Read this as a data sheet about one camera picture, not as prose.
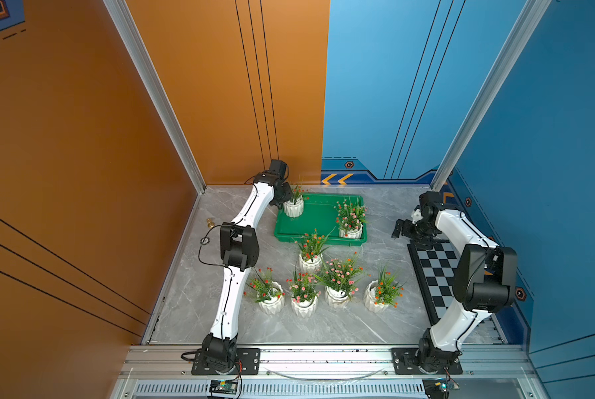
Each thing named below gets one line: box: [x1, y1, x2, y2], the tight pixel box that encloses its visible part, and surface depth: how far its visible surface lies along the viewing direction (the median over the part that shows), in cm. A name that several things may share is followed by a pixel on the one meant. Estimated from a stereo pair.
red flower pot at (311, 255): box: [294, 226, 337, 276], surface depth 88 cm
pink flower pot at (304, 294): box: [285, 269, 322, 319], surface depth 79 cm
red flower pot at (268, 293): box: [243, 267, 286, 315], surface depth 80 cm
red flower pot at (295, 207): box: [283, 185, 305, 218], surface depth 107 cm
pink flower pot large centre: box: [312, 257, 365, 310], surface depth 80 cm
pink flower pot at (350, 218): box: [334, 196, 369, 239], surface depth 94 cm
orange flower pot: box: [363, 265, 405, 313], surface depth 77 cm
